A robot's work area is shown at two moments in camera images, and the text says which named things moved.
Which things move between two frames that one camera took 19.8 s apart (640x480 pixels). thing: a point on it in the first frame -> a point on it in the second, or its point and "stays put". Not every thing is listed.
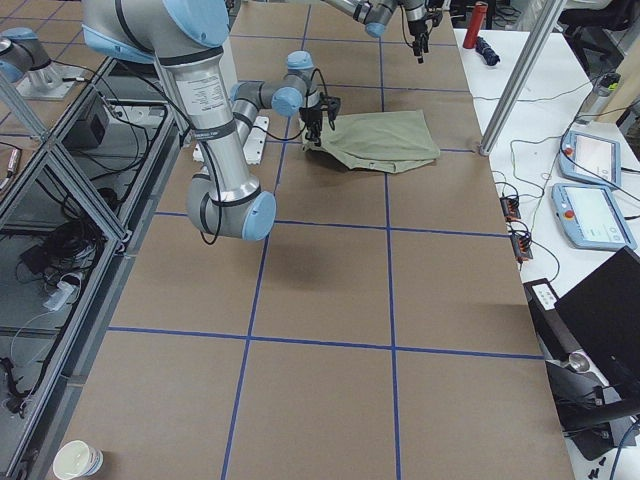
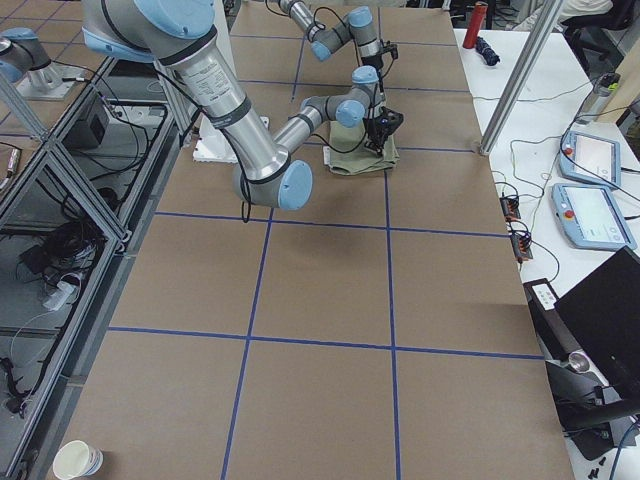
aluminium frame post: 551,13 stays put
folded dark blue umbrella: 488,53 stays put
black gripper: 435,16 -> 392,48
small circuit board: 520,240 stays put
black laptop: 602,317 stays put
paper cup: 75,459 stays put
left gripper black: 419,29 -> 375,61
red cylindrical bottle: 475,24 stays put
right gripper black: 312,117 -> 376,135
